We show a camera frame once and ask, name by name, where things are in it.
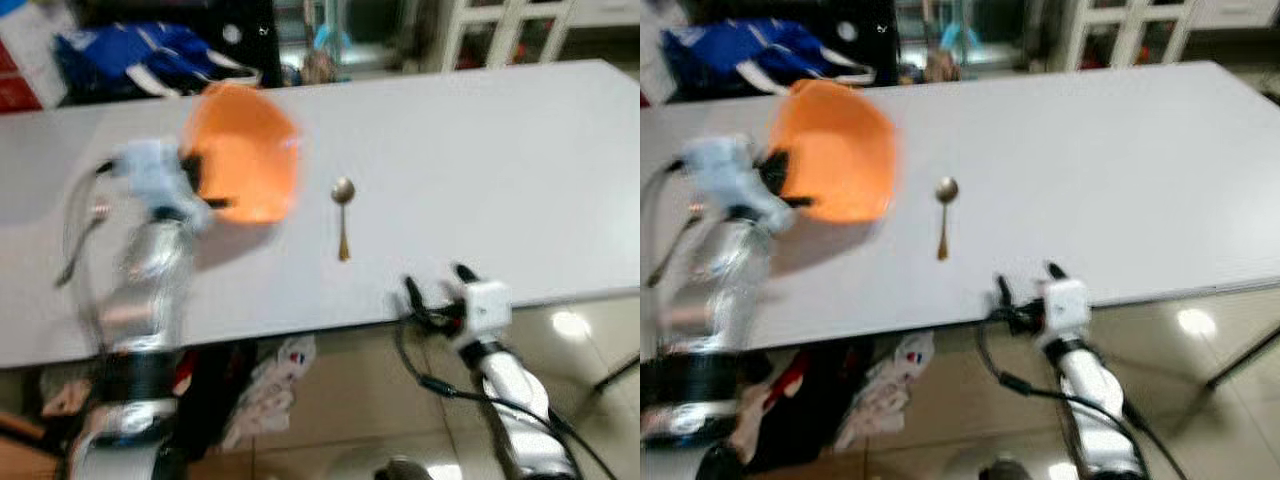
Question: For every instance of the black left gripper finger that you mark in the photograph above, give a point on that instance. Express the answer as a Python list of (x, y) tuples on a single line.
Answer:
[(220, 204), (800, 202)]

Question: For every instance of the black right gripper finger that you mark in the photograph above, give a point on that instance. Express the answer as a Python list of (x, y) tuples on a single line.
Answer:
[(413, 292), (466, 272), (1055, 271), (1003, 290)]

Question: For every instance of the orange plastic bowl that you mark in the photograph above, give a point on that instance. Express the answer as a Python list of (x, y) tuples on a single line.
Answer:
[(835, 150), (245, 150)]

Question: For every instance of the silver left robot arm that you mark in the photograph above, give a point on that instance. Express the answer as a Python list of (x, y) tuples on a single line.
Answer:
[(150, 290), (730, 290)]

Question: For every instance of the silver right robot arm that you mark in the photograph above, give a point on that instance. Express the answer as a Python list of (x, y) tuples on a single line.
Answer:
[(1092, 400), (515, 395)]

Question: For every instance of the brass spoon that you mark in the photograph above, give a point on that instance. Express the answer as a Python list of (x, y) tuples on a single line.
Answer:
[(946, 189), (343, 190)]

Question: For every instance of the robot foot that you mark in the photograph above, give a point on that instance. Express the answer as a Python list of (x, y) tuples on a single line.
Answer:
[(1005, 470), (403, 470)]

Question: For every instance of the black case with white sticker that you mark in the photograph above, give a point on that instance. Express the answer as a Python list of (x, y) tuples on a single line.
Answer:
[(870, 30), (250, 30)]

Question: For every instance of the white printed bag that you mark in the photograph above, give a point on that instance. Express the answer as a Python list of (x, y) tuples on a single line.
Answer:
[(270, 390), (885, 390)]

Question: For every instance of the brown furry item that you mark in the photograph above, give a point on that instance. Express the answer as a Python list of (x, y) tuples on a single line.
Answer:
[(320, 68), (943, 67)]

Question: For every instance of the white and red carton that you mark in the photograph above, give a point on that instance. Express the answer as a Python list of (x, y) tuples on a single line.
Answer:
[(655, 50), (30, 50)]

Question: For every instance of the black table leg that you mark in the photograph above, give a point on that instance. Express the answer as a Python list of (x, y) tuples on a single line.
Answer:
[(615, 372), (1245, 368)]

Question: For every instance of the teal plastic item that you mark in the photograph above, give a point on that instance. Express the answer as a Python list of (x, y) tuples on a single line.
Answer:
[(328, 38), (955, 38)]

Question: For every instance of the white cabinet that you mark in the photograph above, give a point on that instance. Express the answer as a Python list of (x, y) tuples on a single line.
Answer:
[(520, 30), (1130, 30)]

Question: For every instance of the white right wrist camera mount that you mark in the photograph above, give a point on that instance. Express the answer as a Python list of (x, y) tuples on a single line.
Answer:
[(485, 305), (1065, 305)]

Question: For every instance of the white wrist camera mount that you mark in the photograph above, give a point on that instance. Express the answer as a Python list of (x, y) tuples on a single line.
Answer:
[(725, 175), (485, 305), (155, 175), (1065, 305)]

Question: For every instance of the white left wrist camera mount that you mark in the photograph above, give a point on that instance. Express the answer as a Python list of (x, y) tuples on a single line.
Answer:
[(155, 175), (725, 175)]

